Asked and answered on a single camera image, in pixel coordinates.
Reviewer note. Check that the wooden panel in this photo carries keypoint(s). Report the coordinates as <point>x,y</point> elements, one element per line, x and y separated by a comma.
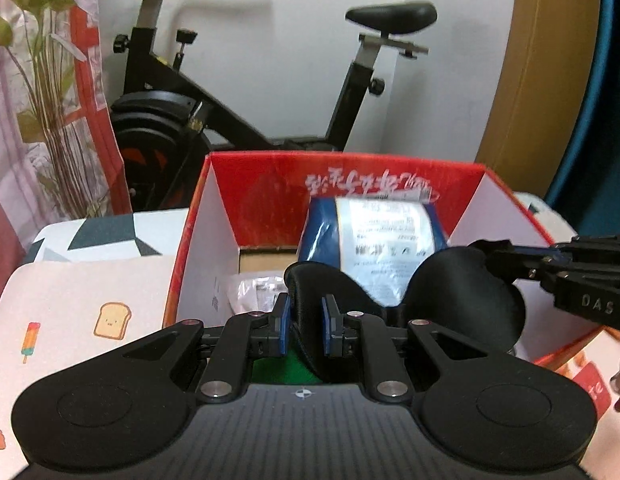
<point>535,70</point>

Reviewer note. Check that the black exercise bike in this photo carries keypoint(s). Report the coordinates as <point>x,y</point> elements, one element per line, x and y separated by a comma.
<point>155,110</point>

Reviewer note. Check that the clear plastic packet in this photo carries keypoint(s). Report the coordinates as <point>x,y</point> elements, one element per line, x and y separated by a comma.
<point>255,295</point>

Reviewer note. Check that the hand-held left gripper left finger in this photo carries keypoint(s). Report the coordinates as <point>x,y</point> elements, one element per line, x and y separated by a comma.
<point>281,327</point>

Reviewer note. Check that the geometric pattern tablecloth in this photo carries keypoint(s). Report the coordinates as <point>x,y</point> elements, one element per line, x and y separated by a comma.
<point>115,235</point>

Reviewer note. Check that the green flat object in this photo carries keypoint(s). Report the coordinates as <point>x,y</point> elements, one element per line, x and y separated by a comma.
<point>285,372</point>

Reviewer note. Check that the blue chair back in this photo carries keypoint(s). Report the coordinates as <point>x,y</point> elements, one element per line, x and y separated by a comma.
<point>600,135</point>

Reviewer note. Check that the blue packet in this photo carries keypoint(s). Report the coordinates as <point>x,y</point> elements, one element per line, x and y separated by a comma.
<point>380,240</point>

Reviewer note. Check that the food print table mat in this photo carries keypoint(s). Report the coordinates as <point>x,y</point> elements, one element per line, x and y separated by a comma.
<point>65,300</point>

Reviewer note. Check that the red cardboard box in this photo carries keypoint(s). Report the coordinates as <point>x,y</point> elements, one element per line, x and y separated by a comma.
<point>270,200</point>

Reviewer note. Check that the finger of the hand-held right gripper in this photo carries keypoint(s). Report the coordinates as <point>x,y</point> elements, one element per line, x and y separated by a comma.
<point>520,260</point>

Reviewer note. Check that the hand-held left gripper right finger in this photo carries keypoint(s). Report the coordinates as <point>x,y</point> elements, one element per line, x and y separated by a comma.
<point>330,330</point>

